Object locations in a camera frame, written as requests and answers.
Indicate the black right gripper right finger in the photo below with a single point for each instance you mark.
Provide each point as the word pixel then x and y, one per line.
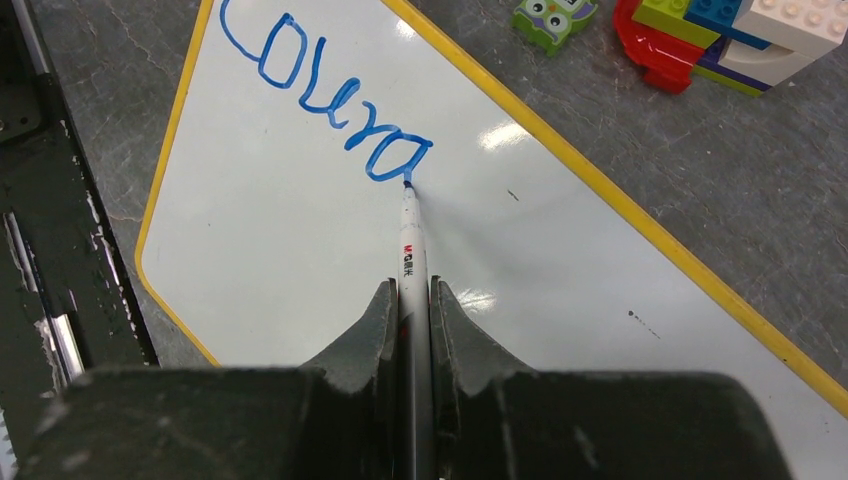
pixel 497 418

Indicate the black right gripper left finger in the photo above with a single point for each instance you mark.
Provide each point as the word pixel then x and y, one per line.
pixel 329 418

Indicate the blue whiteboard marker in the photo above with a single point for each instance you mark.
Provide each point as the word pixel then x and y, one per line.
pixel 417 454

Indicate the yellow framed whiteboard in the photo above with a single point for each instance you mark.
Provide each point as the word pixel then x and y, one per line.
pixel 275 206

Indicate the green owl toy block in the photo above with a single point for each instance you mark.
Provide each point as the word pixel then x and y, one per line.
pixel 549 23

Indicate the red toy boat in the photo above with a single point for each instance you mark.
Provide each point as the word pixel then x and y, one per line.
pixel 668 62

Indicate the lime green toy brick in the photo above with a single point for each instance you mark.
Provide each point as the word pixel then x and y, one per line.
pixel 667 16

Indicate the blue toy brick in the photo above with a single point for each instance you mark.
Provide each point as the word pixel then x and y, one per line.
pixel 719 16

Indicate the white toy brick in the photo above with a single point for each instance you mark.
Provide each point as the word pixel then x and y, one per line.
pixel 799 33

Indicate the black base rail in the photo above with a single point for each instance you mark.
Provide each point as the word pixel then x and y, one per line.
pixel 66 298

